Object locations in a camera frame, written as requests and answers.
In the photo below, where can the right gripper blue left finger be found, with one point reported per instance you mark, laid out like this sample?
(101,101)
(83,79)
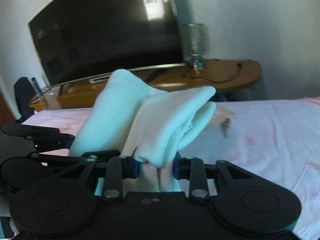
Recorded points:
(130,167)

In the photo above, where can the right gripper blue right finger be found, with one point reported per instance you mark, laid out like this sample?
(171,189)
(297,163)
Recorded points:
(182,167)

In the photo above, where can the white knitted garment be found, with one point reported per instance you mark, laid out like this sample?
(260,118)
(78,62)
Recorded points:
(148,124)

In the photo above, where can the silver set-top box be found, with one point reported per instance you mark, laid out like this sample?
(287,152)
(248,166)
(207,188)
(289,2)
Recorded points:
(98,80)

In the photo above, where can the black chair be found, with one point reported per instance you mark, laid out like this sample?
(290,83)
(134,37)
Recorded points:
(24,92)

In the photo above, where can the black remote control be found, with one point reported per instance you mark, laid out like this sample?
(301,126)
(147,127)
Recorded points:
(155,74)

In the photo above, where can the pink floral bed sheet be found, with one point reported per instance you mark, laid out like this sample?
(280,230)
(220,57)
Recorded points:
(277,140)

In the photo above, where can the wooden tv cabinet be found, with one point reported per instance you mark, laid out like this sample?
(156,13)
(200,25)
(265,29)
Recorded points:
(224,75)

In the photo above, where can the large black television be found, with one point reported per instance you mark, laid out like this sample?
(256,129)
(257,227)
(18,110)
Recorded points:
(81,38)

